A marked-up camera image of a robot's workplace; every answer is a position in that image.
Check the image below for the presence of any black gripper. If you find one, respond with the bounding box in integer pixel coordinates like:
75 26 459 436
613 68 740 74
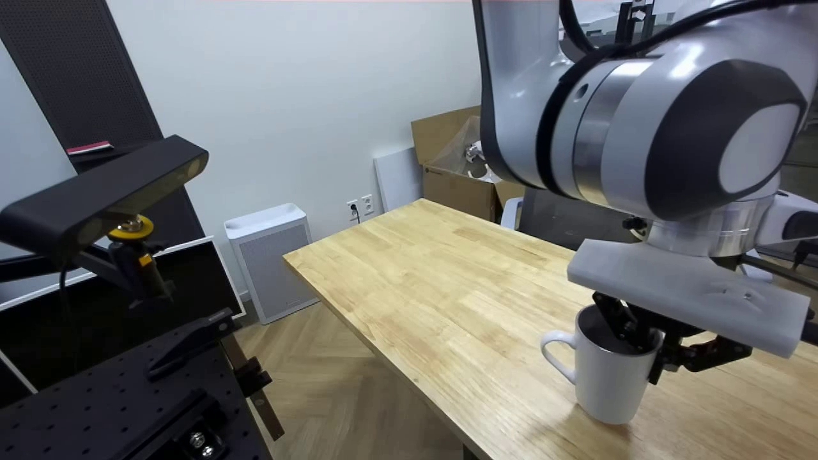
592 290 751 386

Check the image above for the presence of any white ceramic mug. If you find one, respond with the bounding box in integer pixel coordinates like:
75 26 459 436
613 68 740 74
540 306 663 423

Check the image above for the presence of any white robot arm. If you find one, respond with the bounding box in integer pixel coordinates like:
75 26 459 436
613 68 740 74
472 0 818 371

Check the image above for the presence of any cardboard box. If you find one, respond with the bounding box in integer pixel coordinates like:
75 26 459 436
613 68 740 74
412 106 524 221

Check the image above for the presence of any white air purifier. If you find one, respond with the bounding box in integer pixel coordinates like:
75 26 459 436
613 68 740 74
224 205 315 321

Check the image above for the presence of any black perforated breadboard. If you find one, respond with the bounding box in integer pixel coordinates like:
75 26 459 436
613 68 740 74
0 323 270 460

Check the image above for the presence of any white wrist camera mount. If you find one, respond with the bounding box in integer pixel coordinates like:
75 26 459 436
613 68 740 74
567 239 811 357

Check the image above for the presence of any black stereo camera bar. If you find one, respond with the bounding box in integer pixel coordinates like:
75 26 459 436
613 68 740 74
0 134 209 263

